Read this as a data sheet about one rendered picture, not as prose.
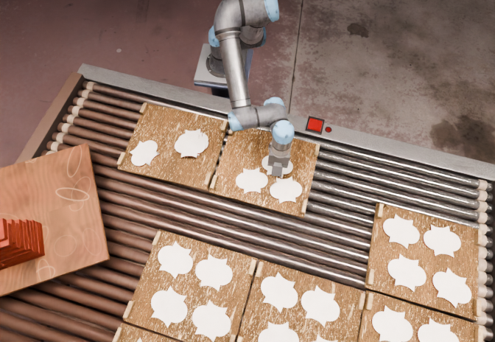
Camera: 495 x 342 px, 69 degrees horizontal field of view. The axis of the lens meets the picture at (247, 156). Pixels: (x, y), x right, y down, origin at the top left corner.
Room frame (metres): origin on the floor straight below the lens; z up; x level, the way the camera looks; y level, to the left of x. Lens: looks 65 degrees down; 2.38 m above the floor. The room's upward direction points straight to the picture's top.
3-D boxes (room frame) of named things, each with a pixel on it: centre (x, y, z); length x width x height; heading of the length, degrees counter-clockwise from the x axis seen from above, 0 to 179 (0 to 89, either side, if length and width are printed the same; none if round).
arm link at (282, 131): (0.64, -0.13, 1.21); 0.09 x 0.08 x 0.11; 12
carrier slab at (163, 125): (0.74, 0.33, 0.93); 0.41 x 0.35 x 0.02; 77
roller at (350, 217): (0.53, -0.04, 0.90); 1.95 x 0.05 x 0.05; 74
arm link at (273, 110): (0.73, -0.09, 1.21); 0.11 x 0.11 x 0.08; 12
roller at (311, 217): (0.48, -0.03, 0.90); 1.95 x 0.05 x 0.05; 74
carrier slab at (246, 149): (0.63, -0.08, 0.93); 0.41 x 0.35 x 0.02; 75
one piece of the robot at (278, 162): (0.61, -0.12, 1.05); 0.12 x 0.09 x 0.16; 172
